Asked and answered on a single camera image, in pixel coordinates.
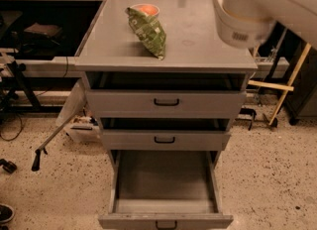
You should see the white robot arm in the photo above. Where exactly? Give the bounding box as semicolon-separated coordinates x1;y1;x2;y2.
212;0;317;49

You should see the grey drawer cabinet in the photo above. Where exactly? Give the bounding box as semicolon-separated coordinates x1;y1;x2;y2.
74;0;259;169

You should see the grey top drawer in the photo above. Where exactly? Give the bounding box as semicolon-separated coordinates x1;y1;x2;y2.
86;71;246;118

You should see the grey drawer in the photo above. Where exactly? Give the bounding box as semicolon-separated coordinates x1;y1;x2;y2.
101;117;230;151
99;151;233;230
86;71;246;118

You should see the grey middle drawer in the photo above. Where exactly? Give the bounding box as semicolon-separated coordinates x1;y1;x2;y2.
101;117;230;151

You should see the green chip bag on counter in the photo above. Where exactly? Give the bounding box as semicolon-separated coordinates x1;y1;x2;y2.
126;7;166;59

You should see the clear plastic bag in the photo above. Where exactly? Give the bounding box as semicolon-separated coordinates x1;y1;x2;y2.
55;79;86;126

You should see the grey bottom drawer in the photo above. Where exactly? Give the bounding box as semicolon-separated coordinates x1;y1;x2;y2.
99;151;233;230

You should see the dark box on shelf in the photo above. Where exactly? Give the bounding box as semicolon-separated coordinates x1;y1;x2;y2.
24;23;62;39

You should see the black floor clamp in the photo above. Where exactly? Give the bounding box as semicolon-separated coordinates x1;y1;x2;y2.
0;159;17;173

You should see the black shoe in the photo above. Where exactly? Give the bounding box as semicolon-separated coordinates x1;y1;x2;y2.
0;204;15;224

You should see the wooden easel frame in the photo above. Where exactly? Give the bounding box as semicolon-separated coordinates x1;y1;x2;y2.
248;44;311;128

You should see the black table leg frame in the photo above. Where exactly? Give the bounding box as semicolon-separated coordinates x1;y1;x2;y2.
1;50;41;111

